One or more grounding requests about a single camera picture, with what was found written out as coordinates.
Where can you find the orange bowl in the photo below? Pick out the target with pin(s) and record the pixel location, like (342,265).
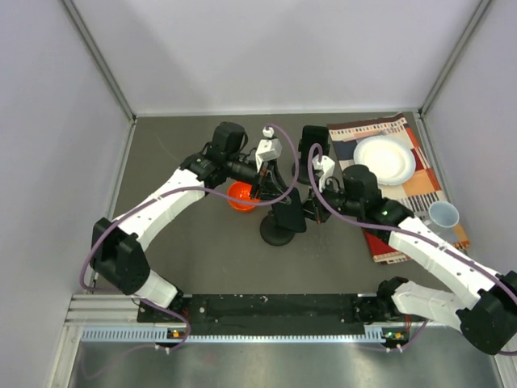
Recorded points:
(240,199)

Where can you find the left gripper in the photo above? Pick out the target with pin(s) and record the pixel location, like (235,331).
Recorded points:
(262,184)

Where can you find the patterned cloth mat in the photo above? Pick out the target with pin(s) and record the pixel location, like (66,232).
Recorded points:
(418,193)

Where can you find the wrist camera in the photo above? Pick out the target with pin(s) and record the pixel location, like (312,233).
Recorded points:
(324,167)
(268,149)

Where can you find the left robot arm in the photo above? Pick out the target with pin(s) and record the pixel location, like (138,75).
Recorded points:
(119,246)

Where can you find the black phone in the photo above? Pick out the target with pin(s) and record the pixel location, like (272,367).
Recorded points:
(290,215)
(313,134)

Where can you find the black phone stand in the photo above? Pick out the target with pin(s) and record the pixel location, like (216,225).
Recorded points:
(303,172)
(274,235)

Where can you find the pale blue cup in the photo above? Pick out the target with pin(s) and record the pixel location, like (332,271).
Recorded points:
(442,215)

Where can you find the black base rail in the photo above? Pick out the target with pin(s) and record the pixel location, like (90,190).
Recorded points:
(278,314)

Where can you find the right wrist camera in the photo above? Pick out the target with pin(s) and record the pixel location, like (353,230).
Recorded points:
(324,167)

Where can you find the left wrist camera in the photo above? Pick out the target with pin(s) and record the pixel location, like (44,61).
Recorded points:
(268,149)

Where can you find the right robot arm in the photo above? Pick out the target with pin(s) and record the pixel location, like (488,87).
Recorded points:
(480,302)

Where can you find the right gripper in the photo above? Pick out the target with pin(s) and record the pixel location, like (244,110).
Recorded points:
(314,207)

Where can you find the white paper plate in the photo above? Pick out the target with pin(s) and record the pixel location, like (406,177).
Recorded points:
(391,161)

